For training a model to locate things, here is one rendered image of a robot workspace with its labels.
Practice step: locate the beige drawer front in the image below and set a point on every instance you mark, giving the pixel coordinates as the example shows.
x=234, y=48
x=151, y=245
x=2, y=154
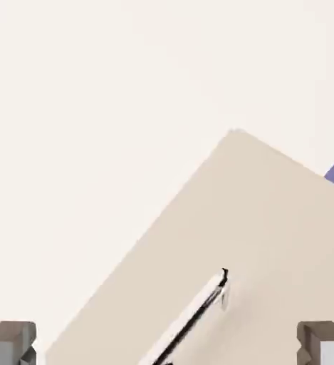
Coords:
x=269, y=228

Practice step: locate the beige cabinet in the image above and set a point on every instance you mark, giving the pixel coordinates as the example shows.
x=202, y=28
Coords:
x=236, y=138

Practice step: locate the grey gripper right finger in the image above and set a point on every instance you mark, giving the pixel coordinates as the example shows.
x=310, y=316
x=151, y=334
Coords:
x=323, y=346

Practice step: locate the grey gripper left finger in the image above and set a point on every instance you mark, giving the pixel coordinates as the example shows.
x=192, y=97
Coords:
x=7, y=345

